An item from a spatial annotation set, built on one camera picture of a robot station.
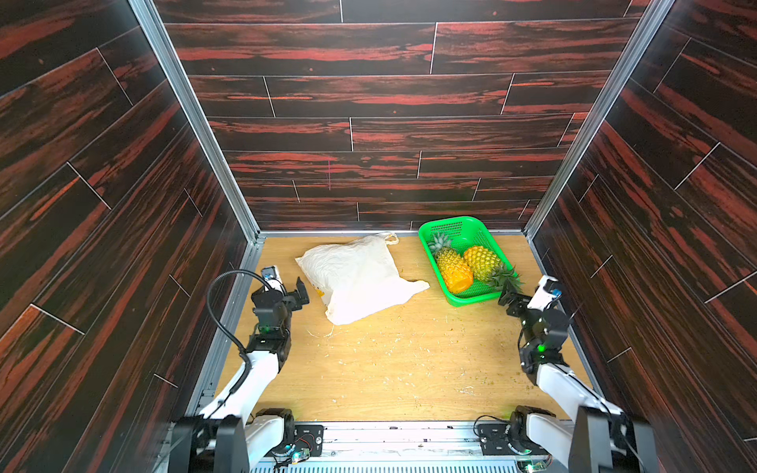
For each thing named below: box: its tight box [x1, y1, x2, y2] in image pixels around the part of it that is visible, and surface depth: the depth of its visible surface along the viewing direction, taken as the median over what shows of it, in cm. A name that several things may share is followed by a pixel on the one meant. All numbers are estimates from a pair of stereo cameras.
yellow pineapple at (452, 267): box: [427, 232, 474, 294], surface depth 100 cm
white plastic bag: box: [294, 231, 431, 326], surface depth 99 cm
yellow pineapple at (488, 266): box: [463, 245, 525, 294], surface depth 98 cm
